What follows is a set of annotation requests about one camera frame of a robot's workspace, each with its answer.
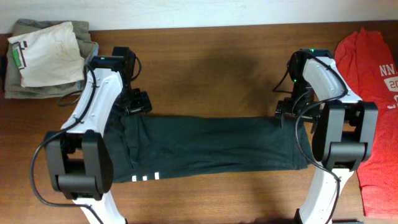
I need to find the dark green Nike t-shirt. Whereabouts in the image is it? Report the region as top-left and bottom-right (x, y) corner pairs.
(104, 111), (312, 183)

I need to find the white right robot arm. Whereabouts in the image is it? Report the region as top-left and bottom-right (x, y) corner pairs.
(275, 49), (378, 224)

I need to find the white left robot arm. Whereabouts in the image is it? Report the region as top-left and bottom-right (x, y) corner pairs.
(42, 47), (152, 223)

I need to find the red printed t-shirt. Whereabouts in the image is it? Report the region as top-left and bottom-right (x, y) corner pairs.
(334, 26), (398, 219)

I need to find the folded white t-shirt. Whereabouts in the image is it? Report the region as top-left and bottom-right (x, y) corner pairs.
(8, 22), (85, 88)

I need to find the folded olive green garment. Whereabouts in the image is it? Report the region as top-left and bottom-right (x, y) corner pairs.
(4, 19), (93, 99)

